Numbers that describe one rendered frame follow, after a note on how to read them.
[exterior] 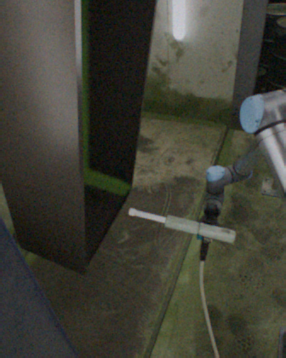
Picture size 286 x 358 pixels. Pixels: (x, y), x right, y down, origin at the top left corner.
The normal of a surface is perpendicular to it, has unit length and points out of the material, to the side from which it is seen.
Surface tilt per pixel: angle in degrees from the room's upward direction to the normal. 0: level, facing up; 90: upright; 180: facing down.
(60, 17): 90
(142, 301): 0
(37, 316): 90
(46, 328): 90
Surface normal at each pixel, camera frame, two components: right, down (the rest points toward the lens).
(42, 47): -0.35, 0.60
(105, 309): -0.07, -0.78
